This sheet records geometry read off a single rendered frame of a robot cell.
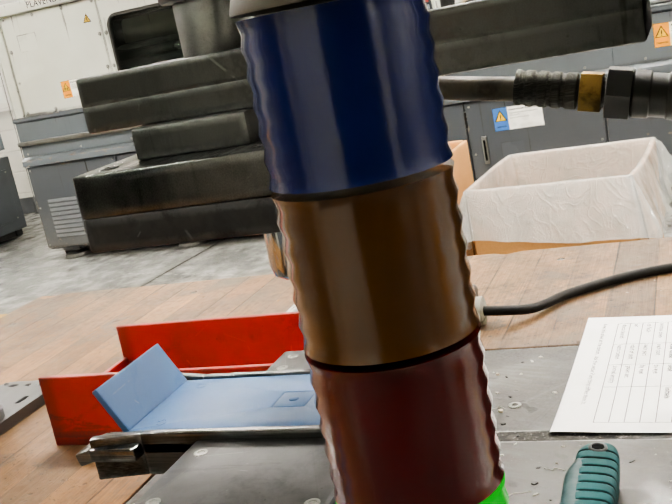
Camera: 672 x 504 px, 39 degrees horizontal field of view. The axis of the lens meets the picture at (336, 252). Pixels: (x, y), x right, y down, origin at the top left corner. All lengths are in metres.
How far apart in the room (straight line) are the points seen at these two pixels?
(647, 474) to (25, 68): 6.06
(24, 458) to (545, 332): 0.44
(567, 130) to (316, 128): 4.84
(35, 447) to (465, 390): 0.65
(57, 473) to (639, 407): 0.43
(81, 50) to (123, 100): 5.73
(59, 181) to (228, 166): 6.06
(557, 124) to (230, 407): 4.53
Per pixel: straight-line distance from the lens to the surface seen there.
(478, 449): 0.20
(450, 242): 0.19
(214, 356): 0.84
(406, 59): 0.18
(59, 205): 6.50
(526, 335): 0.82
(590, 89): 0.51
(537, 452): 0.63
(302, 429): 0.49
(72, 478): 0.74
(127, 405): 0.56
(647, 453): 0.62
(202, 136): 0.43
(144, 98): 0.46
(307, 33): 0.17
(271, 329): 0.81
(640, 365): 0.74
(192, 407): 0.56
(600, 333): 0.80
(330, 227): 0.18
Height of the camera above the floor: 1.19
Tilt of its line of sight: 13 degrees down
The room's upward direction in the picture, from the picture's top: 11 degrees counter-clockwise
